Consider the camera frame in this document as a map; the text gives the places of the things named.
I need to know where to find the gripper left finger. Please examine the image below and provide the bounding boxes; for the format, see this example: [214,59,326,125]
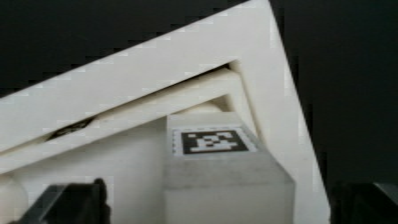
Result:
[24,178,111,224]

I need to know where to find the white table leg with tag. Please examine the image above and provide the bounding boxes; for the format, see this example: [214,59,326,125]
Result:
[164,112,296,224]

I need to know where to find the white U-shaped fence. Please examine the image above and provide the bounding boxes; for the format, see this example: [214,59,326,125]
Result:
[0,0,331,224]

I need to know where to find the white square tabletop part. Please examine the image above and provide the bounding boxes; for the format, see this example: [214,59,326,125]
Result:
[0,69,251,224]

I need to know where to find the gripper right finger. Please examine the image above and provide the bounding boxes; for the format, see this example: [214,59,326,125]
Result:
[331,182,398,224]

